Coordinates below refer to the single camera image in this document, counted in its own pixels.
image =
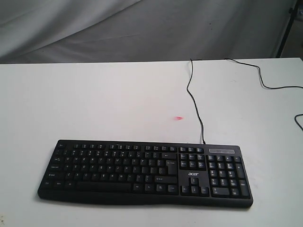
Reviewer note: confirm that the black acer keyboard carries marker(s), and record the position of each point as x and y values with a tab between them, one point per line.
146	173

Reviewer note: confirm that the grey backdrop cloth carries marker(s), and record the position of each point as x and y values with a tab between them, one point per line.
63	31

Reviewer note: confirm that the black stand pole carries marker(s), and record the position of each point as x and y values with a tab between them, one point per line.
293	13

